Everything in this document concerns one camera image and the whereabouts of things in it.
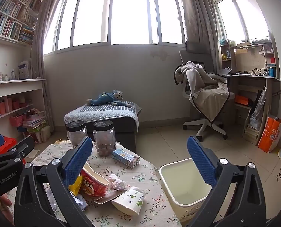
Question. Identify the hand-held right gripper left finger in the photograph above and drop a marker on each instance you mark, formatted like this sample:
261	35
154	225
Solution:
77	160

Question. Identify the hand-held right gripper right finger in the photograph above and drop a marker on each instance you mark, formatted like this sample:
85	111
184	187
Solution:
200	160

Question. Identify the yellow snack wrapper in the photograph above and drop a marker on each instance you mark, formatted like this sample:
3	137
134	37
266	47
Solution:
75	186

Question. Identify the red instant noodle bowl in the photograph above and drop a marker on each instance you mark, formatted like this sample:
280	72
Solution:
93	182

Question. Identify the cream plastic waste bin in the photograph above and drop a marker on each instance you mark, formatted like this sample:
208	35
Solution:
185	186

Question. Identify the clear plastic wrapper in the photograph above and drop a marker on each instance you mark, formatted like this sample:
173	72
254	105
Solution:
80	202

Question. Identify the white tissue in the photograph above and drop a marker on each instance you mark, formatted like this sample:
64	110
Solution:
116	182

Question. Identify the peeled foil bowl lid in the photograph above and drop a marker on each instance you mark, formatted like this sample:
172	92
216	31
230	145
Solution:
107	197

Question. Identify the white leaf-print paper cup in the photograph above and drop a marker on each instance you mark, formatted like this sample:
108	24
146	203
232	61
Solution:
128	202

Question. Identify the person's left hand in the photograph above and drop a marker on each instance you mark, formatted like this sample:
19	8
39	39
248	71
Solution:
5	202

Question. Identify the red flat box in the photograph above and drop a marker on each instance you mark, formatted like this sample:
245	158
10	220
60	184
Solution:
7	146

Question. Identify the white tote bag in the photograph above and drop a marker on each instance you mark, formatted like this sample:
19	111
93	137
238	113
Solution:
44	134

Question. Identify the clear jar with black lid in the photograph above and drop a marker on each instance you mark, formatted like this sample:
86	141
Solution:
75	132

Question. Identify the clear jar with brown nuts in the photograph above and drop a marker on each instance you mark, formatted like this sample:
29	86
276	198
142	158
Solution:
104	139

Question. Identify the blue milk carton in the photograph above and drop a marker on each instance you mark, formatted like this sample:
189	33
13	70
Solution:
125	158

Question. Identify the dark ottoman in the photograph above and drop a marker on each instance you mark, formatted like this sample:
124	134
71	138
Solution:
126	139

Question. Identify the striped quilted cover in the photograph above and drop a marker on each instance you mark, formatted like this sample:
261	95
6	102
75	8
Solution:
102	112

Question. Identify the white low shelf unit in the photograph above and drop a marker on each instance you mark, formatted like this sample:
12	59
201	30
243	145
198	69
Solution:
12	87

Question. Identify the floral tablecloth table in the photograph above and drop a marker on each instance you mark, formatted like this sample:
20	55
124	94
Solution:
145	177

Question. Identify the blue stuffed monkey toy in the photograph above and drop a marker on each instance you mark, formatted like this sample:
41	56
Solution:
105	98

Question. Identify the grey blanket with dark trim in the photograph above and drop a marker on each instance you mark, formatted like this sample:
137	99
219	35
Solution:
209	92

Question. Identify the orange box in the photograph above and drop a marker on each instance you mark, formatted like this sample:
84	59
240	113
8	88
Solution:
241	100

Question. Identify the orange paper bag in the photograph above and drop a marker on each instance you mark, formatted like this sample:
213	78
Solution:
270	134

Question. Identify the silver foil bag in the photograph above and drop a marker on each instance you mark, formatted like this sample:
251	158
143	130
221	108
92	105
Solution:
258	111

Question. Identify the wooden desk with hutch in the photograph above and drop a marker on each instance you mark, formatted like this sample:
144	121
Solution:
249	80

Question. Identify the grey curtain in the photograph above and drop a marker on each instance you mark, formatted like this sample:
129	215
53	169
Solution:
42	40
197	16

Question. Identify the white office chair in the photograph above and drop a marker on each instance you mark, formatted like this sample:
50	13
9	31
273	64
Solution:
197	52

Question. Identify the blue bottle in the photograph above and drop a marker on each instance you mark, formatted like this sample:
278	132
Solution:
272	72

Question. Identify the small side window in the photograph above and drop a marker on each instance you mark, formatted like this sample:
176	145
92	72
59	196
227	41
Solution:
246	14

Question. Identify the large bay window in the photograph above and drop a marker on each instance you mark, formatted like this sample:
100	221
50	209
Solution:
128	11

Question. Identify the white wall bookshelf with books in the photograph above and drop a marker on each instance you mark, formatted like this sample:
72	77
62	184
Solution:
10	21

